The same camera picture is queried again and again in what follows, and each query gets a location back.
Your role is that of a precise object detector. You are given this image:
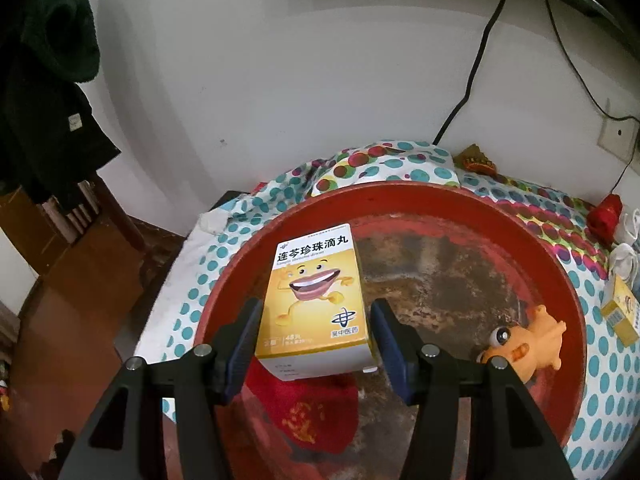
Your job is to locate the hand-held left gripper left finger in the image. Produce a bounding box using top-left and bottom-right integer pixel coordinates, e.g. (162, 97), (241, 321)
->
(59, 298), (264, 480)

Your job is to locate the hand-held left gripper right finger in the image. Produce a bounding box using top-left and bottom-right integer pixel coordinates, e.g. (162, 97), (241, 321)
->
(370, 298), (576, 480)

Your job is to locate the yellow cartoon medicine box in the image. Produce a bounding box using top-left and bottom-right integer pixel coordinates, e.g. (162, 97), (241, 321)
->
(255, 223), (379, 383)

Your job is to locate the red round basin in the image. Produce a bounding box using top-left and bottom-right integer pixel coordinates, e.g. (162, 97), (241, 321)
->
(192, 181), (588, 480)

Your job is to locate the red sock with gold print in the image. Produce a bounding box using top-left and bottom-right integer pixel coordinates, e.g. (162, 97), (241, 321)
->
(245, 357), (360, 456)

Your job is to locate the orange rubber toy animal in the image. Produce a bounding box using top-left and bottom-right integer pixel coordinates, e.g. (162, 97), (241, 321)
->
(475, 304), (567, 378)

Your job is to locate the brown wooden chair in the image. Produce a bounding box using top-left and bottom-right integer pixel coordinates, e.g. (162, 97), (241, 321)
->
(0, 175), (151, 281)

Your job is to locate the red gold snack wrapper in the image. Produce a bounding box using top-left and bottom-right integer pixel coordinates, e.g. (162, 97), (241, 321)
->
(452, 145), (501, 176)

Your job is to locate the polka dot cloth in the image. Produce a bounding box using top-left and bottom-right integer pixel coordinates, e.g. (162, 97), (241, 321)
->
(135, 140), (640, 480)

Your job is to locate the small yellow medicine box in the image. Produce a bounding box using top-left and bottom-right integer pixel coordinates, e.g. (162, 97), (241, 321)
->
(600, 275), (640, 346)

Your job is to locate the white striped sock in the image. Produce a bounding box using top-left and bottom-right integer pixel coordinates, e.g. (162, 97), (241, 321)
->
(607, 242), (640, 281)

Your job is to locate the red folded sock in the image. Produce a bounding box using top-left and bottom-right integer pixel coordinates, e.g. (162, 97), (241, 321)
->
(586, 192), (623, 246)

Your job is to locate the dark hanging coat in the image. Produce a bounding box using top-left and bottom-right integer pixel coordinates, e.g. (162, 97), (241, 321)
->
(0, 0), (121, 206)

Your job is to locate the black charger cable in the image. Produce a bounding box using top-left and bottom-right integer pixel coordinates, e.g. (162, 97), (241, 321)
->
(611, 149), (640, 197)

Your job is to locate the thick black cable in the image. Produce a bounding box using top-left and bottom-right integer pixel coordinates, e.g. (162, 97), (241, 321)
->
(432, 0), (513, 145)

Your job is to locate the white wall socket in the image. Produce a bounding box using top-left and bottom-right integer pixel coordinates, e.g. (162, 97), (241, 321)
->
(598, 97), (640, 163)

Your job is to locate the thin black cable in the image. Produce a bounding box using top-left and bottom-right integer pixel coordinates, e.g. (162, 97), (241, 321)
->
(541, 0), (640, 123)

